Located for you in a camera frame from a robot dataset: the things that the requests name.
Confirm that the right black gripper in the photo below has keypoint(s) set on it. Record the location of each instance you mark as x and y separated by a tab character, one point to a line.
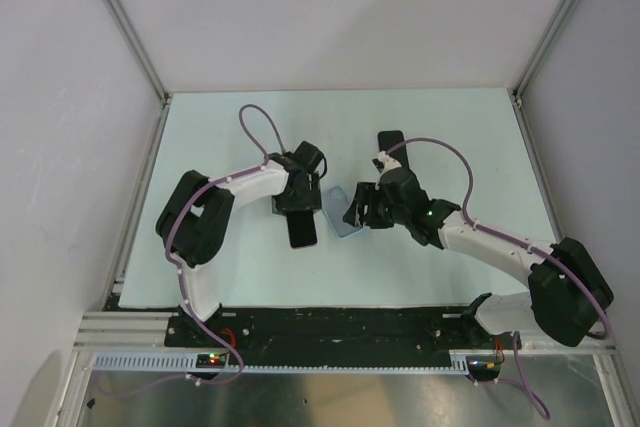
364	195

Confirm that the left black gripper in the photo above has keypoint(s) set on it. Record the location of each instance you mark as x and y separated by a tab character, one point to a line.
311	199

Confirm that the light blue phone case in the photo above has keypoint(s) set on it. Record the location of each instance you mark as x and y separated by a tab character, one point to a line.
335	204

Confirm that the dark phone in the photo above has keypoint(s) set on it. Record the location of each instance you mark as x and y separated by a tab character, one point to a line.
300	222

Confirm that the black smartphone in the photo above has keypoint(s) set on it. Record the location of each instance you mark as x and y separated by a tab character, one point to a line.
392	139

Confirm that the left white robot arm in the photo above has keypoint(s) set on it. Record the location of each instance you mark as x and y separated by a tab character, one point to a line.
194	222

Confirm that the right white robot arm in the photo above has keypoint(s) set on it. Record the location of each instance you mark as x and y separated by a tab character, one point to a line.
566	293

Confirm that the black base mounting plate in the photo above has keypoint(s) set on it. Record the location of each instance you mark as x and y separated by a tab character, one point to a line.
344	320

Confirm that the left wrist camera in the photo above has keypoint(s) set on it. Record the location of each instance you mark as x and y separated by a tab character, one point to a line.
309	157

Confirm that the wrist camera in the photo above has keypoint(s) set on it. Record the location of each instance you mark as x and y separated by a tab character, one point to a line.
385	163
309	157

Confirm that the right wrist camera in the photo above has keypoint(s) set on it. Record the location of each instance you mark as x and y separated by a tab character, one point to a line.
385	163

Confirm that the white slotted cable duct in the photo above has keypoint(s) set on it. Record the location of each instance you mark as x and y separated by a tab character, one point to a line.
193	362

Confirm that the aluminium front rail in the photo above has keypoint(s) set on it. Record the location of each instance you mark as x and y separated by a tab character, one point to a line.
119	330

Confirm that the right aluminium frame post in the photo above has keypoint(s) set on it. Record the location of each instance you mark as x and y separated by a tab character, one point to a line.
551	34

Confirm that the aluminium frame post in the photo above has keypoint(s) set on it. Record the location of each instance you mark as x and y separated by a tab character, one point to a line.
551	34
133	41

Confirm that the left aluminium frame post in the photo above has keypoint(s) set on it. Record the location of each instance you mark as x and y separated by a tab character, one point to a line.
133	41

